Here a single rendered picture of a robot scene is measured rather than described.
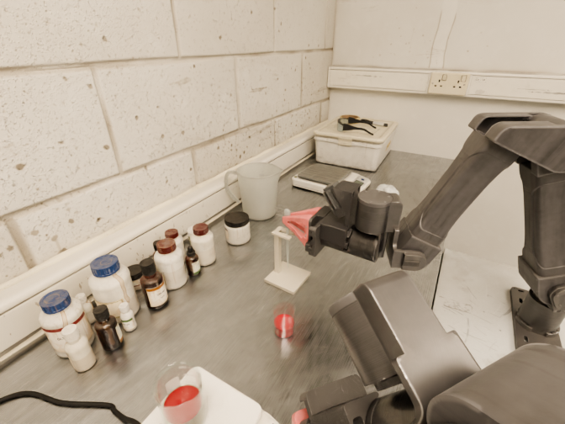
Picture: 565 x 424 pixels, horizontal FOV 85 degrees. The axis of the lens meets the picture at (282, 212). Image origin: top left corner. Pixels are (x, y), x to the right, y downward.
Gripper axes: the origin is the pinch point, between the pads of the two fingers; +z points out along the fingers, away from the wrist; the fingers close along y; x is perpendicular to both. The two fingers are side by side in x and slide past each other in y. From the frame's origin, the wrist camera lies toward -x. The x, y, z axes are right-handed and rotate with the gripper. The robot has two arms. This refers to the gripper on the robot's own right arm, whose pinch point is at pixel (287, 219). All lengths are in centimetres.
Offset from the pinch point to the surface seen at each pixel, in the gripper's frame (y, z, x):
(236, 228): -3.9, 18.5, 10.5
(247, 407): 31.8, -13.8, 7.3
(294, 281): 1.0, -2.4, 15.4
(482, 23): -113, -19, -38
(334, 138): -74, 23, 4
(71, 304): 35.1, 22.3, 6.4
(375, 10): -111, 23, -44
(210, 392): 33.0, -8.5, 7.2
